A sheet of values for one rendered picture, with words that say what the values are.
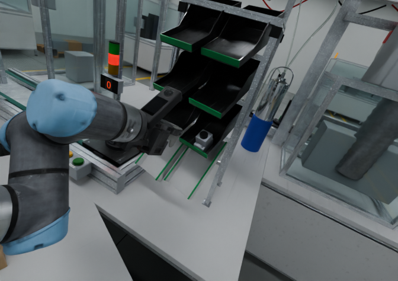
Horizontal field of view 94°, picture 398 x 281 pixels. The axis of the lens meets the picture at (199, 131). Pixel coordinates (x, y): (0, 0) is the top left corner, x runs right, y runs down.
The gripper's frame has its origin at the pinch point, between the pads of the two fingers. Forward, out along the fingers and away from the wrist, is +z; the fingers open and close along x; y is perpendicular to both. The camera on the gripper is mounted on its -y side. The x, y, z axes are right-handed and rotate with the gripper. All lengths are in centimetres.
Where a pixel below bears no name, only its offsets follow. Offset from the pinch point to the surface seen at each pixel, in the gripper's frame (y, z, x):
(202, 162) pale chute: 10.4, 26.1, 3.0
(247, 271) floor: 86, 121, 52
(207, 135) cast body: -1.7, 11.5, 4.4
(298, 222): 23, 96, 58
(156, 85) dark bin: -8.5, 3.8, -18.7
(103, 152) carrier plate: 30, 16, -39
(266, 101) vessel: -38, 86, 3
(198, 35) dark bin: -30.1, 5.0, -13.6
